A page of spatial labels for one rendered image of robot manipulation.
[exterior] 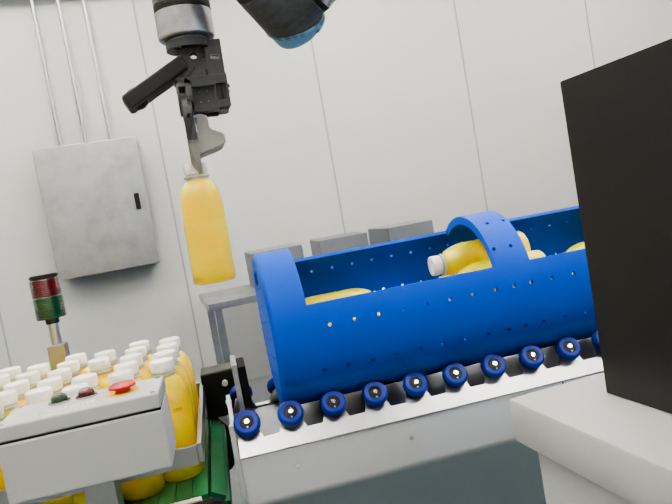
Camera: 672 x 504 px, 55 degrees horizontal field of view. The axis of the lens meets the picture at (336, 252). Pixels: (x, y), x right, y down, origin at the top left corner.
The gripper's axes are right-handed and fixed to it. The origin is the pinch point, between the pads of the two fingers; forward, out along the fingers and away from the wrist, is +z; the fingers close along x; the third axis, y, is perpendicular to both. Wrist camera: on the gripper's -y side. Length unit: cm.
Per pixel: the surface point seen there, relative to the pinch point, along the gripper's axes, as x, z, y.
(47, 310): 44, 23, -36
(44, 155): 310, -45, -83
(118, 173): 313, -29, -43
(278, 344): -4.3, 30.5, 8.4
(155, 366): -0.8, 30.8, -11.4
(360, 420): -2, 47, 20
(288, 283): -1.1, 21.3, 12.0
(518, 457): -4, 59, 47
